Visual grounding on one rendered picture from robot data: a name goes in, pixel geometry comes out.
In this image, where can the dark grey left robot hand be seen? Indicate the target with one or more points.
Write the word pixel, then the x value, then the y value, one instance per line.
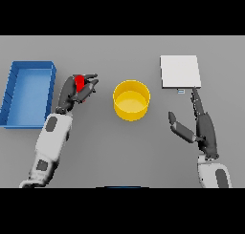
pixel 70 93

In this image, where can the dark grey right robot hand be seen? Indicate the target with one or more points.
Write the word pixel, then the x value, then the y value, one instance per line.
pixel 205 129

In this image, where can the red beaker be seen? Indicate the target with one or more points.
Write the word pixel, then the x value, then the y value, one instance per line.
pixel 79 82

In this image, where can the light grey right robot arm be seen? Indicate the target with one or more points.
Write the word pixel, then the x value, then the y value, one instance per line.
pixel 214 172

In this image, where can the yellow bowl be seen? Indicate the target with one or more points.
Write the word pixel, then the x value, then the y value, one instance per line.
pixel 131 101

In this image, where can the pale square measuring scale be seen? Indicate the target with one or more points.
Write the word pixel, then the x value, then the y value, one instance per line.
pixel 180 71

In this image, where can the blue tray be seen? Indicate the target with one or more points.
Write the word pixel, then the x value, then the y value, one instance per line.
pixel 27 93

